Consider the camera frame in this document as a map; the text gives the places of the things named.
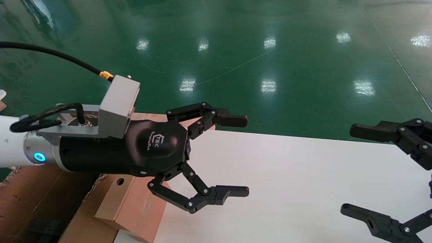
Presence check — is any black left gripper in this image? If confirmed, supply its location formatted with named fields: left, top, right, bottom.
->
left=59, top=120, right=190, bottom=177

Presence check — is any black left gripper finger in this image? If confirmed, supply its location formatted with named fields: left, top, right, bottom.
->
left=166, top=102, right=248, bottom=139
left=147, top=162, right=249, bottom=214

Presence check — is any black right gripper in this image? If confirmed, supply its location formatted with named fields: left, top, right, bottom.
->
left=340, top=118, right=432, bottom=243

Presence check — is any small brown cardboard box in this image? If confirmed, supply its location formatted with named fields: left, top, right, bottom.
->
left=94, top=174, right=171, bottom=243

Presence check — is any large brown cardboard box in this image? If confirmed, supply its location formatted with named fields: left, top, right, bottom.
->
left=0, top=165, right=118, bottom=243

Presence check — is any wooden pallet board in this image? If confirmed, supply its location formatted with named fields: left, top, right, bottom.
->
left=130, top=112, right=216, bottom=131

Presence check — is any black foam block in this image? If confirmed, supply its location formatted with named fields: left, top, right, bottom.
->
left=27, top=219, right=68, bottom=243

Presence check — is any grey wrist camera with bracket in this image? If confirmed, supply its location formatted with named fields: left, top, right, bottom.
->
left=20, top=75, right=140, bottom=139

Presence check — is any short black looped cable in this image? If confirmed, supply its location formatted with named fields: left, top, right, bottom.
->
left=9, top=103, right=85, bottom=133

